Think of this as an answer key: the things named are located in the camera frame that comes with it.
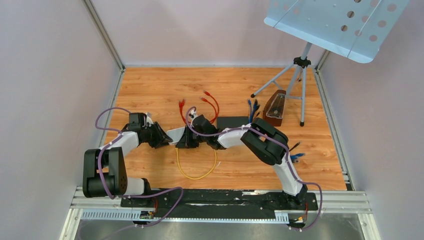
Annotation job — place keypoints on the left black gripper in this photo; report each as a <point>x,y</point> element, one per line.
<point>162,138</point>

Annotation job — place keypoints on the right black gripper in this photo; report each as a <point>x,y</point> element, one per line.
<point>186,141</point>

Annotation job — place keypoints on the small white router box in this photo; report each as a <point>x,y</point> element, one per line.
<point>175,135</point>

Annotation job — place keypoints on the black network switch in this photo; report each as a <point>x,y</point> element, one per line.
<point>224,122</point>

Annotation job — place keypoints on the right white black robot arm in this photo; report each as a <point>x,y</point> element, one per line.
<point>266,142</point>

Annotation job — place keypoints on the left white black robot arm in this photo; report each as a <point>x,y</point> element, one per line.
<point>104,169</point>

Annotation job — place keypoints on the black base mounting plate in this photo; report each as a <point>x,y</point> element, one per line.
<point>220,203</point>

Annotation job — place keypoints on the brown wooden metronome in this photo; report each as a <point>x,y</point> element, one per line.
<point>274,108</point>

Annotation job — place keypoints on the silver music stand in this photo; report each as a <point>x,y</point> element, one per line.
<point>354,29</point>

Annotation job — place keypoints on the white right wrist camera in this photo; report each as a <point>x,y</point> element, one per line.
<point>192,116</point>

